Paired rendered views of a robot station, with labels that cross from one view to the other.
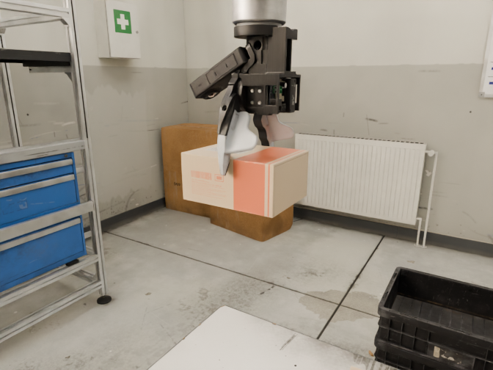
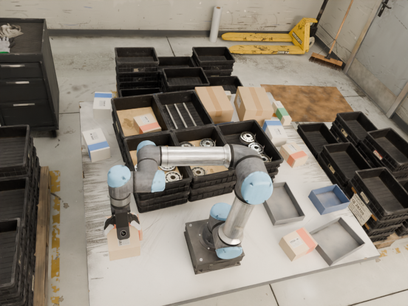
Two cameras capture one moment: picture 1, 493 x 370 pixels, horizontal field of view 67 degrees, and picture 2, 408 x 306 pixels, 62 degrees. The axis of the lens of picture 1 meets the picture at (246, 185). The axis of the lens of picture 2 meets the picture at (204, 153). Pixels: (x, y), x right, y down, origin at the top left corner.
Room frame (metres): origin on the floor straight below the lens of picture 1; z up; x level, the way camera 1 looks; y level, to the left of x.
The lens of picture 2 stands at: (1.01, 0.61, 2.32)
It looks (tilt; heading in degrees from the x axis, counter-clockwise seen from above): 44 degrees down; 214
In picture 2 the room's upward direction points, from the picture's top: 11 degrees clockwise
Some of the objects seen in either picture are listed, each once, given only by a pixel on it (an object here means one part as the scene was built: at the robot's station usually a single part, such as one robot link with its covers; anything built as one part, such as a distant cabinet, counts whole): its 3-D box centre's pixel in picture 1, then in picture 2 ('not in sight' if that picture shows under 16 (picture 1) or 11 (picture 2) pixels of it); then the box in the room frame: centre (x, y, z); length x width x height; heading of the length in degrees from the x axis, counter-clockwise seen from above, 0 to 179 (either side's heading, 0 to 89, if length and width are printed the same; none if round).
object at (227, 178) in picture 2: not in sight; (203, 156); (-0.20, -0.21, 0.87); 0.40 x 0.30 x 0.11; 64
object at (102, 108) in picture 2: not in sight; (102, 105); (-0.11, -1.11, 0.75); 0.20 x 0.12 x 0.09; 51
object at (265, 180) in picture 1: (246, 175); (122, 235); (0.58, 0.00, 1.09); 0.16 x 0.12 x 0.07; 58
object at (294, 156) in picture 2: not in sight; (293, 154); (-0.82, 0.11, 0.74); 0.16 x 0.12 x 0.07; 71
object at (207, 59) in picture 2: not in sight; (210, 72); (-1.62, -1.32, 0.37); 0.40 x 0.30 x 0.45; 149
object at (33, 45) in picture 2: not in sight; (26, 82); (0.02, -2.09, 0.45); 0.60 x 0.45 x 0.90; 58
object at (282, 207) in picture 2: not in sight; (280, 202); (-0.39, 0.28, 0.73); 0.27 x 0.20 x 0.05; 59
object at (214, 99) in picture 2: not in sight; (212, 106); (-0.72, -0.58, 0.78); 0.30 x 0.22 x 0.16; 58
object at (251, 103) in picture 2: not in sight; (252, 106); (-0.98, -0.39, 0.78); 0.30 x 0.22 x 0.16; 50
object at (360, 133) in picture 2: not in sight; (352, 138); (-2.00, 0.26, 0.31); 0.40 x 0.30 x 0.34; 58
